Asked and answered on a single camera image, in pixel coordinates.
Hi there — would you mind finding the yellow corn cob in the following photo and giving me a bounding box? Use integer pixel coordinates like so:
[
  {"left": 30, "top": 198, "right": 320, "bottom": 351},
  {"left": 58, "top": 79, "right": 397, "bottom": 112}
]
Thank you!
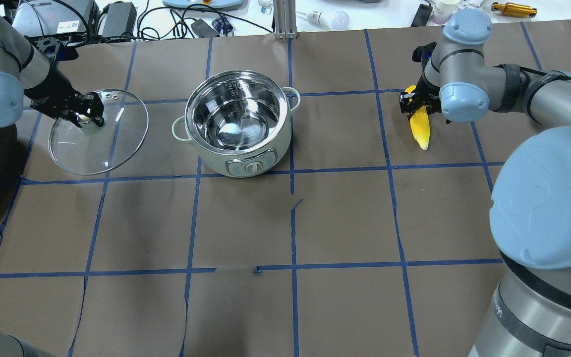
[{"left": 407, "top": 105, "right": 431, "bottom": 151}]

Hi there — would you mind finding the black power adapter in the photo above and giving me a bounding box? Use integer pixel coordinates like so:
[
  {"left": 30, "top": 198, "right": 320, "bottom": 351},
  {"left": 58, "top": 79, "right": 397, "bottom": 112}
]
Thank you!
[{"left": 98, "top": 1, "right": 137, "bottom": 39}]

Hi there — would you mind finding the white paper cup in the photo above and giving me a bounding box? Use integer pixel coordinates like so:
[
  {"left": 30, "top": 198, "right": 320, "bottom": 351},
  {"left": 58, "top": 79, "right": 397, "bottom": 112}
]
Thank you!
[{"left": 431, "top": 0, "right": 460, "bottom": 25}]

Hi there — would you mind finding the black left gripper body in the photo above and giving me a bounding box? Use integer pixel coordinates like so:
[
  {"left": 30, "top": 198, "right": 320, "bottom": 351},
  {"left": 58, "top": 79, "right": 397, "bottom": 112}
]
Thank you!
[{"left": 30, "top": 91, "right": 105, "bottom": 128}]

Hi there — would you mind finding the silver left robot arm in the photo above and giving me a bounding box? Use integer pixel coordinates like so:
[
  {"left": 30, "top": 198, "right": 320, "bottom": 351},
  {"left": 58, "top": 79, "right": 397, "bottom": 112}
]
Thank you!
[{"left": 0, "top": 16, "right": 105, "bottom": 129}]

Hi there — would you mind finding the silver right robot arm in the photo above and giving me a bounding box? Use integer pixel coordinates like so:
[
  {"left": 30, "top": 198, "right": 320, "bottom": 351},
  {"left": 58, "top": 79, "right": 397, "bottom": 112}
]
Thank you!
[{"left": 399, "top": 8, "right": 571, "bottom": 357}]

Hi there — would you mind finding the gold metal cylinder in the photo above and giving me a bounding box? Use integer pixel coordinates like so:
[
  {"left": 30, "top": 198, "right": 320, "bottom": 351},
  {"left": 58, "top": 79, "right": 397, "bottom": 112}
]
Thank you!
[{"left": 490, "top": 2, "right": 538, "bottom": 18}]

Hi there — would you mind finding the aluminium frame post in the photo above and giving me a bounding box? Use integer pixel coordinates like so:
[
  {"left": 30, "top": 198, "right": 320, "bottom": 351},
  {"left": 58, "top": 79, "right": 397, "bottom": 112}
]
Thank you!
[{"left": 273, "top": 0, "right": 298, "bottom": 39}]

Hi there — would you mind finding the glass pot lid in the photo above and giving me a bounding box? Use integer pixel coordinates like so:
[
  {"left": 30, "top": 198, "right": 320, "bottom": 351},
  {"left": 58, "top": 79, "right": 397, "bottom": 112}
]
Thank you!
[{"left": 49, "top": 89, "right": 149, "bottom": 176}]

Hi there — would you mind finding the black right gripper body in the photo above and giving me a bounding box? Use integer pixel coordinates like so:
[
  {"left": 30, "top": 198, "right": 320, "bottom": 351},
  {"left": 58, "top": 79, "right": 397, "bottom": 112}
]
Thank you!
[{"left": 399, "top": 84, "right": 442, "bottom": 118}]

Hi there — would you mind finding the white light bulb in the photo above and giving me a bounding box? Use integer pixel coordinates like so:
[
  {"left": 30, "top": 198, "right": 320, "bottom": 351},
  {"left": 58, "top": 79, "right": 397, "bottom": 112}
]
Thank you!
[{"left": 304, "top": 10, "right": 350, "bottom": 30}]

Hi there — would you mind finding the pale green electric pot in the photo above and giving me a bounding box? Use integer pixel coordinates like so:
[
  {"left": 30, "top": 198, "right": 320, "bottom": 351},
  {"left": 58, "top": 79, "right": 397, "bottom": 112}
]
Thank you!
[{"left": 171, "top": 70, "right": 301, "bottom": 179}]

